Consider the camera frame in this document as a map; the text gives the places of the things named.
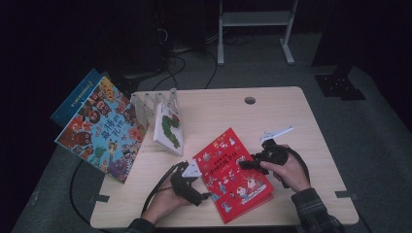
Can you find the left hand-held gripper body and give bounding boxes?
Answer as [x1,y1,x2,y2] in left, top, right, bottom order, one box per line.
[169,160,212,208]

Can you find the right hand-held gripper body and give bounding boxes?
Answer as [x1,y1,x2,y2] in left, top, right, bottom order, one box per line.
[248,125,295,177]

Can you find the red picture book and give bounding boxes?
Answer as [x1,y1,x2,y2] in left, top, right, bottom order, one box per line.
[192,126,275,225]

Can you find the white caterpillar picture book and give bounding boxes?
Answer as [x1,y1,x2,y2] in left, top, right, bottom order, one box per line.
[152,101,185,157]

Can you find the clear expandable book rack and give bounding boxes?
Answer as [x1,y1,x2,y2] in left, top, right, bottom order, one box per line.
[129,87,185,153]

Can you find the animal faces picture book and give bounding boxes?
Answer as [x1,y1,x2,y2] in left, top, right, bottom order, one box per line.
[53,75,151,184]

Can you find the person's left hand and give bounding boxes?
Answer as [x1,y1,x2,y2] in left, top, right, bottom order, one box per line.
[141,179,192,225]

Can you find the person's right hand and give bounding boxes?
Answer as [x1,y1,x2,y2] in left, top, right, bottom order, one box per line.
[259,144,313,193]

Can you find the grey tape strip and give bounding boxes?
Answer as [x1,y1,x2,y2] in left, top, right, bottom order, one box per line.
[334,190,360,200]
[88,194,111,204]

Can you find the black stand base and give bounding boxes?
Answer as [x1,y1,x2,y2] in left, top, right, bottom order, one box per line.
[106,75,141,98]
[313,63,367,102]

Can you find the white metal stand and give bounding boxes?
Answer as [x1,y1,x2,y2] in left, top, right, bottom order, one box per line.
[217,0,300,67]

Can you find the left hand-held gripper cable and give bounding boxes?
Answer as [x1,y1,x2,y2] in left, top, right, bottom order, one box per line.
[141,161,183,216]

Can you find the hand-held gripper cable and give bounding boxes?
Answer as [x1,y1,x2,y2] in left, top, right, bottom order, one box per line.
[141,161,183,216]
[279,145,311,189]

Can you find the right hand-held gripper cable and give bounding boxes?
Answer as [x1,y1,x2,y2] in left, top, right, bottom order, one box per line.
[279,145,311,189]

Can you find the black floor cable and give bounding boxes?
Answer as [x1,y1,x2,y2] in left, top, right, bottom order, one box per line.
[69,159,98,226]
[151,52,188,92]
[203,49,220,90]

